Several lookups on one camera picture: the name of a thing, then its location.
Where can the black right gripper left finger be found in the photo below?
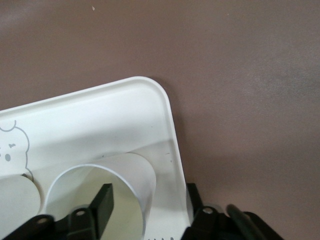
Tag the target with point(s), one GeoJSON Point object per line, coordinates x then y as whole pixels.
{"type": "Point", "coordinates": [105, 207]}

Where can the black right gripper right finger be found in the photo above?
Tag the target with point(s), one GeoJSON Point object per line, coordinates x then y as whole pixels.
{"type": "Point", "coordinates": [207, 225]}

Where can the white plastic cup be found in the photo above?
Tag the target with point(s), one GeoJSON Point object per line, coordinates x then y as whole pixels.
{"type": "Point", "coordinates": [140, 175]}
{"type": "Point", "coordinates": [17, 195]}

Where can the cream bear print tray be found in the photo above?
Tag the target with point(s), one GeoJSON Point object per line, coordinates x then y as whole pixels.
{"type": "Point", "coordinates": [100, 112]}

